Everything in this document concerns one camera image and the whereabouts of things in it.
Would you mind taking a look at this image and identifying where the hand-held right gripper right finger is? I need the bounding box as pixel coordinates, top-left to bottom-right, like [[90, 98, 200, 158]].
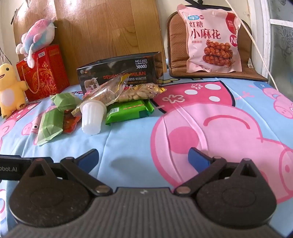
[[174, 147, 269, 197]]

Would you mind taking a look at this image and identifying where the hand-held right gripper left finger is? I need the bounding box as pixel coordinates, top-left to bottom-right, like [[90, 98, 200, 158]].
[[22, 149, 114, 197]]

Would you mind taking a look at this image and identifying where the white jelly cup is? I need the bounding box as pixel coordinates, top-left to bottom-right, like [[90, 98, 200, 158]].
[[81, 101, 107, 135]]

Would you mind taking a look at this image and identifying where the dark cardboard box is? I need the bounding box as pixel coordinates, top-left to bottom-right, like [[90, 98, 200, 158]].
[[77, 52, 164, 94]]

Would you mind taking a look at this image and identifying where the red snack packet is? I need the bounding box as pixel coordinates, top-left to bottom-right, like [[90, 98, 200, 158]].
[[62, 109, 82, 134]]

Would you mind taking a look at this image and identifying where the pale green snack packet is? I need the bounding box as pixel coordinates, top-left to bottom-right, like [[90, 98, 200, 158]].
[[37, 107, 64, 146], [50, 92, 83, 112]]

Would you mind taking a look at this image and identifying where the cartoon pig printed bedsheet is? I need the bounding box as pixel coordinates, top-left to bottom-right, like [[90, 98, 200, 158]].
[[0, 77, 293, 229]]

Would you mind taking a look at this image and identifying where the dark green wafer packet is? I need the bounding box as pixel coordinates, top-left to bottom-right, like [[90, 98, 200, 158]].
[[105, 99, 155, 125]]

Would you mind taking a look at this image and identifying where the yellow plush duck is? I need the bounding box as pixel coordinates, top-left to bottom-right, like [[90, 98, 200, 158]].
[[0, 63, 29, 119]]

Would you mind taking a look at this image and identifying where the clear peanut bag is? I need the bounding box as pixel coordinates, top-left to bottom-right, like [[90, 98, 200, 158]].
[[72, 75, 167, 116]]

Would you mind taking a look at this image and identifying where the red gift bag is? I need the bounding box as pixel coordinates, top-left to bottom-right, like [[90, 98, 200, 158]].
[[16, 44, 70, 102]]

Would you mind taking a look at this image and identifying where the brown seat cushion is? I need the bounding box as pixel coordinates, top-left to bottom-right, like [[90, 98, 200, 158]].
[[166, 10, 268, 81]]

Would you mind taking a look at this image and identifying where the pink snack bag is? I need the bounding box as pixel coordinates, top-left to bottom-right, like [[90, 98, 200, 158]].
[[177, 4, 243, 73]]

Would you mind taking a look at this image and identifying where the wooden headboard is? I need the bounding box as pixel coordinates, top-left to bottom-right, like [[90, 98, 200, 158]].
[[12, 0, 167, 86]]

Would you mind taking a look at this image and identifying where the pink blue plush whale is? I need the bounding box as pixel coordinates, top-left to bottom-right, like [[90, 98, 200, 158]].
[[16, 17, 57, 68]]

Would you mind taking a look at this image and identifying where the frosted glass window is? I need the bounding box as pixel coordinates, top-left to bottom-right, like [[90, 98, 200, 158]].
[[252, 0, 293, 101]]

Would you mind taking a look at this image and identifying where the white cable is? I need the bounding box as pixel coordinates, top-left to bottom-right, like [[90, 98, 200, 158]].
[[224, 0, 279, 91]]

